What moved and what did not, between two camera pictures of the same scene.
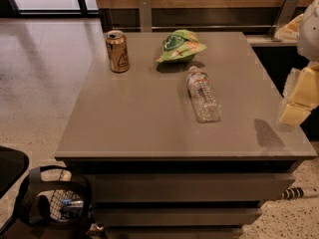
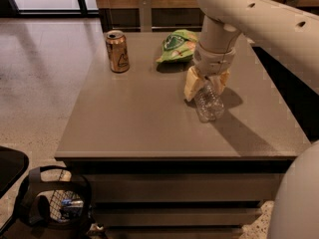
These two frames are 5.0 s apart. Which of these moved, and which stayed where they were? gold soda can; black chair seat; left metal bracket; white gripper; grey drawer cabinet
Moved: white gripper
Stayed: left metal bracket; gold soda can; black chair seat; grey drawer cabinet
